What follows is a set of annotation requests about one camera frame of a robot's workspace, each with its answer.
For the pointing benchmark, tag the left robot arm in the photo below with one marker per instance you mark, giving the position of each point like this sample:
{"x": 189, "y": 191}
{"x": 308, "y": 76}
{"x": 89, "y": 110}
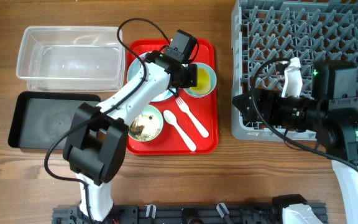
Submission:
{"x": 96, "y": 142}

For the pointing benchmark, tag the light blue plate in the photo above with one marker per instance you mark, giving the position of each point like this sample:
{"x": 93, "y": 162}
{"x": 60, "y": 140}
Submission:
{"x": 134, "y": 68}

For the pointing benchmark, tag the light blue bowl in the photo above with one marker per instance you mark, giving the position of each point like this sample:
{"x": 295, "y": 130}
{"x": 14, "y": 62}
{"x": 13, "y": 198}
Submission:
{"x": 206, "y": 81}

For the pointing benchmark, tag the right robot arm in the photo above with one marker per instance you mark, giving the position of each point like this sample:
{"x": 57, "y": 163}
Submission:
{"x": 325, "y": 124}

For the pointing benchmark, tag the white plastic fork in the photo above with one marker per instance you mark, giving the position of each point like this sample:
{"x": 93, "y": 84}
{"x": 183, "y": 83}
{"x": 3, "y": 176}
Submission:
{"x": 185, "y": 108}

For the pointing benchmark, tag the clear plastic waste bin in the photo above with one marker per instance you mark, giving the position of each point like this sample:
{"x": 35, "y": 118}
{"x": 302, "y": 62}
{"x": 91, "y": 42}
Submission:
{"x": 71, "y": 58}

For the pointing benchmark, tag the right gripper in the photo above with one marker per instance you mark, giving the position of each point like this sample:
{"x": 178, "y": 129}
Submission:
{"x": 272, "y": 98}

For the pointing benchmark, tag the red serving tray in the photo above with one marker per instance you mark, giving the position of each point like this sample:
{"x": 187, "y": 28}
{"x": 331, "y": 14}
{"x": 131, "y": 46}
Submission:
{"x": 205, "y": 109}

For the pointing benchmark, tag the green bowl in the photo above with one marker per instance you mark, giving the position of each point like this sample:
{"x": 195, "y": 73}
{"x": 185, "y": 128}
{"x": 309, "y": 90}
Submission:
{"x": 149, "y": 109}

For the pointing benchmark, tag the black food waste tray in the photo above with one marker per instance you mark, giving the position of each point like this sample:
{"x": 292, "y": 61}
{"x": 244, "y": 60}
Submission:
{"x": 40, "y": 118}

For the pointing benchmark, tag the food scraps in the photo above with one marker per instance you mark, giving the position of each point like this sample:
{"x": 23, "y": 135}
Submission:
{"x": 145, "y": 127}

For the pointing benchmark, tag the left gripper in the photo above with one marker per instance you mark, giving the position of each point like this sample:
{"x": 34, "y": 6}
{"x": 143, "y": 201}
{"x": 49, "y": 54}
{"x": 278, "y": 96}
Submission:
{"x": 192, "y": 79}

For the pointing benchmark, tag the grey dishwasher rack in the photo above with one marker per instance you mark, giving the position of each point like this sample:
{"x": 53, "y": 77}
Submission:
{"x": 309, "y": 30}

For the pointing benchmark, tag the white plastic spoon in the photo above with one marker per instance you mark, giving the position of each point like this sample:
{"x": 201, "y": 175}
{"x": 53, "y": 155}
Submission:
{"x": 171, "y": 119}

